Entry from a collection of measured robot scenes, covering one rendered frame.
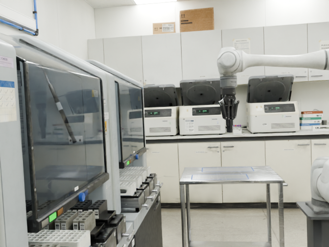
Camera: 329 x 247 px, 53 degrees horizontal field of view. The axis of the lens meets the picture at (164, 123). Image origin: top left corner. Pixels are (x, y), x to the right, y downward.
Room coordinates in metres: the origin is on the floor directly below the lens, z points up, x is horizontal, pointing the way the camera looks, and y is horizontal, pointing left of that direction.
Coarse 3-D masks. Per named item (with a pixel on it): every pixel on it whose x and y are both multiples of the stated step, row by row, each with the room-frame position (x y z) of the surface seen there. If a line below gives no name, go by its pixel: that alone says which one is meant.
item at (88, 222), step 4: (88, 212) 1.26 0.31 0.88; (92, 212) 1.26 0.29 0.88; (84, 216) 1.21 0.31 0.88; (88, 216) 1.21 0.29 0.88; (92, 216) 1.24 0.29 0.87; (80, 220) 1.17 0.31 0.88; (84, 220) 1.17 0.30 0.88; (88, 220) 1.20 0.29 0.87; (92, 220) 1.24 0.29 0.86; (80, 224) 1.16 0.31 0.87; (84, 224) 1.16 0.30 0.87; (88, 224) 1.19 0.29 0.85; (92, 224) 1.23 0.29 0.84; (80, 228) 1.16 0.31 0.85; (84, 228) 1.16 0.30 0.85; (88, 228) 1.19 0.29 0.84; (92, 228) 1.23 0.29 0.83
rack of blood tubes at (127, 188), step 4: (120, 184) 1.78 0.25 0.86; (124, 184) 1.76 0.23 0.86; (128, 184) 1.76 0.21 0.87; (132, 184) 1.75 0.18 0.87; (120, 188) 1.72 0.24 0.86; (124, 188) 1.71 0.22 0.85; (128, 188) 1.71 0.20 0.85; (132, 188) 1.72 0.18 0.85; (120, 192) 1.82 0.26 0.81; (124, 192) 1.81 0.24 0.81; (128, 192) 1.71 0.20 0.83; (132, 192) 1.72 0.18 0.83
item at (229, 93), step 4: (224, 88) 1.75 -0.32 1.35; (228, 88) 1.74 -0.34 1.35; (232, 88) 1.74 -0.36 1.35; (224, 92) 1.76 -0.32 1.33; (228, 92) 1.74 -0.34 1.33; (232, 92) 1.74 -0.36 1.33; (224, 96) 1.76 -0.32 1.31; (228, 96) 1.77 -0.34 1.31; (232, 96) 1.78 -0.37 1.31; (224, 100) 1.76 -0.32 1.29
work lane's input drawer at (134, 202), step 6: (138, 192) 1.77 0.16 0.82; (120, 198) 1.70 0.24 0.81; (126, 198) 1.70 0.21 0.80; (132, 198) 1.69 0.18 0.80; (138, 198) 1.69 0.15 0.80; (126, 204) 1.70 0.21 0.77; (132, 204) 1.69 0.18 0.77; (138, 204) 1.69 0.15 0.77; (144, 204) 1.75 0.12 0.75; (150, 204) 1.77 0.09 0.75
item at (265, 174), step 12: (192, 168) 2.36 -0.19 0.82; (204, 168) 2.35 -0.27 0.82; (216, 168) 2.33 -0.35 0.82; (228, 168) 2.31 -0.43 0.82; (240, 168) 2.29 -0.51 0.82; (252, 168) 2.27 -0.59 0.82; (264, 168) 2.25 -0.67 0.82; (180, 180) 1.99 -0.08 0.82; (192, 180) 1.98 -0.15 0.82; (204, 180) 1.97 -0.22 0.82; (216, 180) 1.95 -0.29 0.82; (228, 180) 1.94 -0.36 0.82; (240, 180) 1.93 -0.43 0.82; (252, 180) 1.92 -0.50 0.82; (264, 180) 1.91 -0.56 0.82; (276, 180) 1.90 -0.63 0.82; (180, 192) 1.97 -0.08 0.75
